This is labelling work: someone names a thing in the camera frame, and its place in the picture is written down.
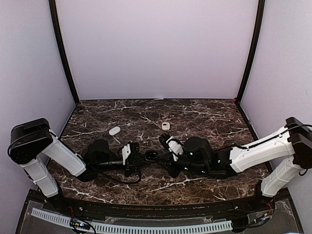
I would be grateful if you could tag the white slotted cable duct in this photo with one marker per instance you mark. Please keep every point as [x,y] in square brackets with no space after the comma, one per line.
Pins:
[131,226]

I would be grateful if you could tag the white oval charging case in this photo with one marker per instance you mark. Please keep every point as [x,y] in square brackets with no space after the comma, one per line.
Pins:
[114,131]

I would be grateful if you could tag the right black frame post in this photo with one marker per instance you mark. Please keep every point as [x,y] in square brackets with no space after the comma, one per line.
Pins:
[252,51]

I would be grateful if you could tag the left black frame post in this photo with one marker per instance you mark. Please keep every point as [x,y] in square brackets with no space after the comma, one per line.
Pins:
[61,50]

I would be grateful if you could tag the black frame post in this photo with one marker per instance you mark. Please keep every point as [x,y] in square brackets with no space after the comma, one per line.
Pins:
[252,51]
[61,50]

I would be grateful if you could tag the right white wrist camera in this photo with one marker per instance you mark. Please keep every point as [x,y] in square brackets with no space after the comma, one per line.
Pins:
[174,146]

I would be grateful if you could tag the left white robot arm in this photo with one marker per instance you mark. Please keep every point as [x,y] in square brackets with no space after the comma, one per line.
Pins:
[33,144]

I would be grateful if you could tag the black front table rail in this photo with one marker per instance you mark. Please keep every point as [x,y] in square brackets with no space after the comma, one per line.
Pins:
[91,209]

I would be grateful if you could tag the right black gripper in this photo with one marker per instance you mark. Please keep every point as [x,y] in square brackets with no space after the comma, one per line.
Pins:
[167,159]

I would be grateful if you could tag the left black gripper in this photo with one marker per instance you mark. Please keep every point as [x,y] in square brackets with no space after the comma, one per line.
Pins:
[132,163]

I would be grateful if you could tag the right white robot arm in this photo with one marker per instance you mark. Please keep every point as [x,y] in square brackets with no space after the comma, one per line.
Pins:
[292,142]

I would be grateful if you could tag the black round charging case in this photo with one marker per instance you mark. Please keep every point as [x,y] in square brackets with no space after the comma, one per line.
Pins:
[151,155]

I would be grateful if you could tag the beige gold-rimmed charging case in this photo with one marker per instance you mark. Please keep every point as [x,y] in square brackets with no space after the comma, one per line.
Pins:
[165,126]

